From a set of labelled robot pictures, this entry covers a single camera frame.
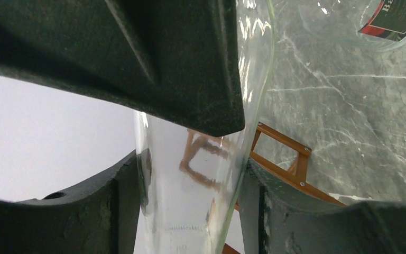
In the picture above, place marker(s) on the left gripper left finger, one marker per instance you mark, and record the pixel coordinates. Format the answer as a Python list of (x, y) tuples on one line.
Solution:
[(97, 215)]

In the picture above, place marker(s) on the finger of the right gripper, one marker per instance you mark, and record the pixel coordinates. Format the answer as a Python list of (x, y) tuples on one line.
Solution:
[(175, 60)]

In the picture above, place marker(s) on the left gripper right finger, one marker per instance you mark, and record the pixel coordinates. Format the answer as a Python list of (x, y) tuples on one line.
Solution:
[(278, 218)]

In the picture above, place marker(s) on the clear glass bottle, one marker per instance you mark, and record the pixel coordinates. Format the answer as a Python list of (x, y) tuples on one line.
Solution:
[(189, 181)]

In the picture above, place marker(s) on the clear round bottle red label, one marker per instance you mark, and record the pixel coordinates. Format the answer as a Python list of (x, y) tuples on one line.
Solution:
[(374, 25)]

